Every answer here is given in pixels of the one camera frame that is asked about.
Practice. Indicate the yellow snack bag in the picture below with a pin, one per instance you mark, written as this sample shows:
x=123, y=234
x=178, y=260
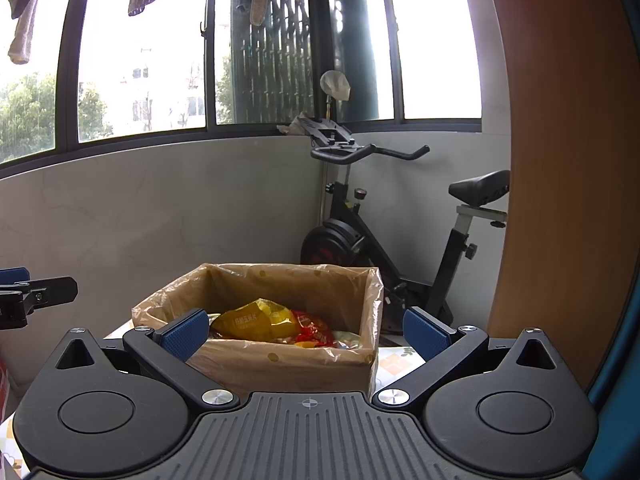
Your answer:
x=255, y=320

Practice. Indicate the red patterned cloth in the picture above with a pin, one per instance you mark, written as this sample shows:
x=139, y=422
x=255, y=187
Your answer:
x=3, y=385

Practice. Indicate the black exercise bike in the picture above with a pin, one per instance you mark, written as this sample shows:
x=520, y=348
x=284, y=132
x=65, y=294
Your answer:
x=360, y=240

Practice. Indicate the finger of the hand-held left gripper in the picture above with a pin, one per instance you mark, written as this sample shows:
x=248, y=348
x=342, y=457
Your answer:
x=14, y=276
x=50, y=292

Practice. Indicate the wooden board panel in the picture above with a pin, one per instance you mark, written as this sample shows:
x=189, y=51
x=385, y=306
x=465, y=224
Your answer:
x=560, y=185

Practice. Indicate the red snack packet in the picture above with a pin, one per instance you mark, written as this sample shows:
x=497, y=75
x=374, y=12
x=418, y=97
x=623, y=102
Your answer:
x=312, y=329

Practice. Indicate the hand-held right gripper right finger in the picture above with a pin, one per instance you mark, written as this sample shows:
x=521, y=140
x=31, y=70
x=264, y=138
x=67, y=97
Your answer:
x=425, y=332

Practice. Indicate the crumpled rag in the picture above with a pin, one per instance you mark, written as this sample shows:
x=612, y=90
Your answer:
x=295, y=125

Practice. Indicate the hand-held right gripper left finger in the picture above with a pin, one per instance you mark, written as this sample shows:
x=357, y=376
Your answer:
x=184, y=332

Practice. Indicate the beige hanging garment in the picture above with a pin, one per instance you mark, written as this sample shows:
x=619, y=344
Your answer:
x=25, y=15

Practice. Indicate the green lattice screen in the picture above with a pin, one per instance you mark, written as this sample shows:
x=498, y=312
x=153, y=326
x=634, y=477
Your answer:
x=272, y=50

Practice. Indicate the taped cardboard box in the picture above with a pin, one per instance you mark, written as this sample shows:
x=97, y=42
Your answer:
x=280, y=370

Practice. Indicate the pale green snack packet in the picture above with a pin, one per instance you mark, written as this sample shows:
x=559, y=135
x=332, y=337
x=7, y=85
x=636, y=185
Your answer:
x=346, y=340

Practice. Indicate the cloth-wrapped pole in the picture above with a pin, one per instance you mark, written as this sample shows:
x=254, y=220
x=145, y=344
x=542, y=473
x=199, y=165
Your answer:
x=335, y=87

